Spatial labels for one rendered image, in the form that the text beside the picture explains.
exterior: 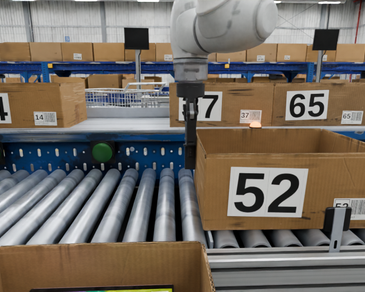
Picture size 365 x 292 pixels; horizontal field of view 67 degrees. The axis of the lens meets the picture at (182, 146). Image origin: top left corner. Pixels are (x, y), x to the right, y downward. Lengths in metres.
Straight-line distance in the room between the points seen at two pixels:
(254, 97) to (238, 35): 0.53
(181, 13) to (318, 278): 0.63
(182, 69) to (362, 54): 6.12
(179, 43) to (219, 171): 0.32
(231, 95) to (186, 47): 0.41
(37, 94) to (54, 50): 4.87
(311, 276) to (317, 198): 0.15
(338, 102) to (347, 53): 5.35
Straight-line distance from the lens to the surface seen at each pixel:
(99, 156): 1.03
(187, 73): 0.71
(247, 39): 0.58
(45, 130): 1.09
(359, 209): 0.71
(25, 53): 6.21
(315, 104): 1.17
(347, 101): 1.24
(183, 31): 0.69
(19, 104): 1.18
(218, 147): 0.86
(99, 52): 5.74
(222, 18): 0.58
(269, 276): 0.59
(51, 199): 0.85
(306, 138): 0.93
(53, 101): 1.13
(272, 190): 0.61
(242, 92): 1.07
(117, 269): 0.43
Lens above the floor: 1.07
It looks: 14 degrees down
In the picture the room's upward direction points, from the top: straight up
